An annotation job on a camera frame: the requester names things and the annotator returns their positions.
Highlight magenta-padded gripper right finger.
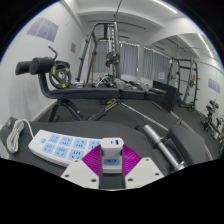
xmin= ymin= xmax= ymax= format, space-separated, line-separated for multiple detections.
xmin=112 ymin=144 xmax=165 ymax=190

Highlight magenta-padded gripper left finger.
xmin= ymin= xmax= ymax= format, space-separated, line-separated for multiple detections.
xmin=60 ymin=145 xmax=113 ymax=190

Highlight white charger block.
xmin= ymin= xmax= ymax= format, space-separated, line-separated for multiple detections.
xmin=100 ymin=137 xmax=125 ymax=175

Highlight silver barbell sleeve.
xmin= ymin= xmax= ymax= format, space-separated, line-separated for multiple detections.
xmin=143 ymin=124 xmax=188 ymax=172

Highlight white power strip, blue sockets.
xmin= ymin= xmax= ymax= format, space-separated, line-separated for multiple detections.
xmin=28 ymin=129 xmax=103 ymax=168

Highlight black padded seat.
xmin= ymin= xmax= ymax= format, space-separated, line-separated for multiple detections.
xmin=166 ymin=123 xmax=208 ymax=167

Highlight long thin steel bar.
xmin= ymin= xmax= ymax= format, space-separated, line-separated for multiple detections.
xmin=121 ymin=102 xmax=169 ymax=132

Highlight black box panel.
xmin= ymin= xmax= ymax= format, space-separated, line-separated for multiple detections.
xmin=152 ymin=79 xmax=180 ymax=113

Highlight black weight bench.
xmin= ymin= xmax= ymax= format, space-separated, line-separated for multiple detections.
xmin=14 ymin=57 xmax=167 ymax=123

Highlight group of silver dumbbells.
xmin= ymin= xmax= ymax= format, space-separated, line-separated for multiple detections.
xmin=113 ymin=78 xmax=152 ymax=93

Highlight black exercise bike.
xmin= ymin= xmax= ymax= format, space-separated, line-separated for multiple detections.
xmin=201 ymin=99 xmax=224 ymax=139

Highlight black weight plate, yellow marks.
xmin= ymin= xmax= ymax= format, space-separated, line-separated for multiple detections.
xmin=48 ymin=60 xmax=73 ymax=90
xmin=105 ymin=51 xmax=121 ymax=69

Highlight black squat rack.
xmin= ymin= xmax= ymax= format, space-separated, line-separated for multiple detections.
xmin=168 ymin=57 xmax=201 ymax=113

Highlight grey window curtains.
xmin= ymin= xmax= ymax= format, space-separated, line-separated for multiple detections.
xmin=94 ymin=41 xmax=171 ymax=83

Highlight black power rack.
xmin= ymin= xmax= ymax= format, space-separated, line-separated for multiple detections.
xmin=77 ymin=21 xmax=123 ymax=84

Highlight ceiling light strip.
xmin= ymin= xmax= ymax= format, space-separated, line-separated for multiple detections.
xmin=197 ymin=32 xmax=214 ymax=58
xmin=151 ymin=0 xmax=179 ymax=14

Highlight white coiled cable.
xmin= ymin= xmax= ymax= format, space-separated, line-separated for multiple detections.
xmin=5 ymin=118 xmax=34 ymax=154

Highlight small purple wall poster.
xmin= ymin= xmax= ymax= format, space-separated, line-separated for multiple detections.
xmin=207 ymin=78 xmax=222 ymax=94

